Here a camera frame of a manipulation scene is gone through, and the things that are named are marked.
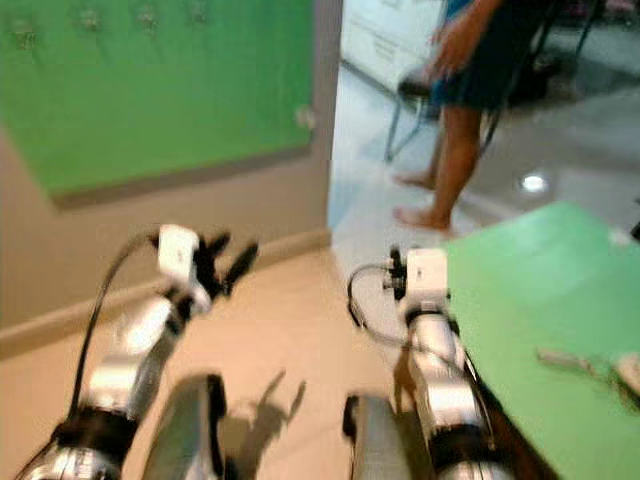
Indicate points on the bunch of keys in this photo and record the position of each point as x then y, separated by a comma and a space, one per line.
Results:
565, 360

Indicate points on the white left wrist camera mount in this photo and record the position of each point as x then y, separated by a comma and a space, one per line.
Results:
178, 255

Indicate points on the small white wall knob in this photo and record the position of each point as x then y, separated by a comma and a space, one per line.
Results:
305, 117

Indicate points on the grey right robot leg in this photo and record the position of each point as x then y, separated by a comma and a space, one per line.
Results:
385, 445

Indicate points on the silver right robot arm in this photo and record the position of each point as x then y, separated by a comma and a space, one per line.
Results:
445, 390

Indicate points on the green table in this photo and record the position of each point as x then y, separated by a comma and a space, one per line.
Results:
540, 290

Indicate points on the white cabinet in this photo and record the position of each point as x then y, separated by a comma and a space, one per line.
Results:
380, 40

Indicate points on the grey robot leg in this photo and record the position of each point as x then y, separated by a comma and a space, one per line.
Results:
385, 445
185, 430

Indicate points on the barefoot person in dark shorts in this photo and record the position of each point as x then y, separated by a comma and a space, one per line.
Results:
460, 150

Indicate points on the black metal frame chair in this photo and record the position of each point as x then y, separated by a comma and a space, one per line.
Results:
415, 88

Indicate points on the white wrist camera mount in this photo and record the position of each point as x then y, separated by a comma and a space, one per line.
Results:
178, 255
426, 275

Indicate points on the grey left robot leg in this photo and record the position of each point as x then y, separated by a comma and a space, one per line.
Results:
185, 430

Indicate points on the green wall board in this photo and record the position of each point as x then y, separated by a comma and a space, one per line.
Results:
160, 90

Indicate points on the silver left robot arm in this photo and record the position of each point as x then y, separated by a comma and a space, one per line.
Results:
125, 350

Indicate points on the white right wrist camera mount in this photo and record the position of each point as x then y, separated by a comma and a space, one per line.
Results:
426, 275

